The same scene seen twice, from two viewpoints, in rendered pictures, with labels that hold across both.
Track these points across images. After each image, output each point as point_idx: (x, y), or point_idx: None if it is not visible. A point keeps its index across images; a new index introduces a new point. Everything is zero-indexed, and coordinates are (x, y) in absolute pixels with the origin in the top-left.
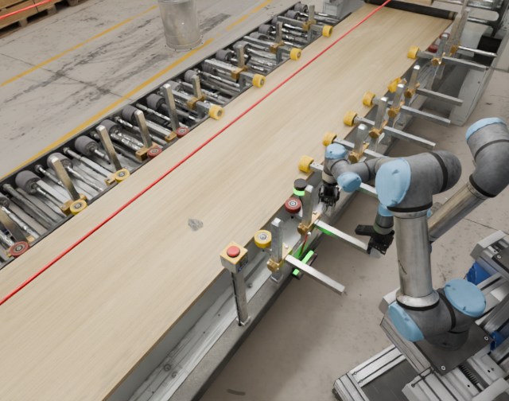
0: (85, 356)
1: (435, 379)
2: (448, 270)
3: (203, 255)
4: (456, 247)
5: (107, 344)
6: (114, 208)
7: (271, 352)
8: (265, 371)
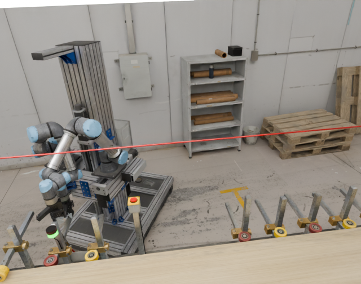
0: (226, 268)
1: (126, 171)
2: (18, 261)
3: (127, 273)
4: None
5: (212, 265)
6: None
7: None
8: None
